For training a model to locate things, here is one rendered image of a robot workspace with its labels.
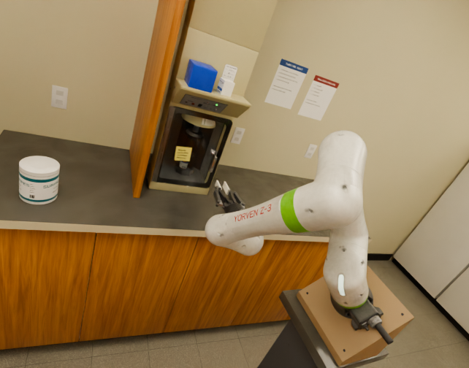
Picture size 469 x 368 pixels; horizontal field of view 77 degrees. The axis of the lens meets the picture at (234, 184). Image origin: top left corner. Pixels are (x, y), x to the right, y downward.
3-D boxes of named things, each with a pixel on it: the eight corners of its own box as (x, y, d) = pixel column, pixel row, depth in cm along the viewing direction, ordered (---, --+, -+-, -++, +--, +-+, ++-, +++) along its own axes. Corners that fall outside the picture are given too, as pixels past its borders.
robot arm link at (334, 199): (374, 188, 72) (348, 157, 67) (372, 233, 65) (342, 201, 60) (311, 204, 85) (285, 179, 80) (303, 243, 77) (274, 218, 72)
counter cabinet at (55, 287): (6, 260, 193) (4, 136, 152) (269, 261, 283) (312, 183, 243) (-34, 365, 141) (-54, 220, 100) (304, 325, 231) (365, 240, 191)
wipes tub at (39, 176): (23, 184, 122) (23, 152, 115) (59, 188, 127) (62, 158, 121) (14, 204, 111) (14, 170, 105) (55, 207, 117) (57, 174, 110)
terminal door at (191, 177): (152, 180, 148) (171, 105, 129) (209, 188, 161) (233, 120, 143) (152, 182, 147) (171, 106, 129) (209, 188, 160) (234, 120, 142)
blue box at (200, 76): (183, 79, 125) (189, 58, 121) (205, 86, 129) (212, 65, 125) (188, 87, 117) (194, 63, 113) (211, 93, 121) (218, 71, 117)
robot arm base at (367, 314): (407, 336, 96) (407, 329, 92) (367, 358, 96) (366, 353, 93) (356, 272, 116) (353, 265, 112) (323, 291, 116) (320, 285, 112)
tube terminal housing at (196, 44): (144, 163, 169) (177, 18, 134) (198, 171, 183) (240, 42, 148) (147, 188, 150) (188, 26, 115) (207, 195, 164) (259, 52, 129)
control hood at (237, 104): (169, 100, 128) (175, 77, 124) (236, 116, 143) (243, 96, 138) (174, 109, 119) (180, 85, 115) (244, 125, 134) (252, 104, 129)
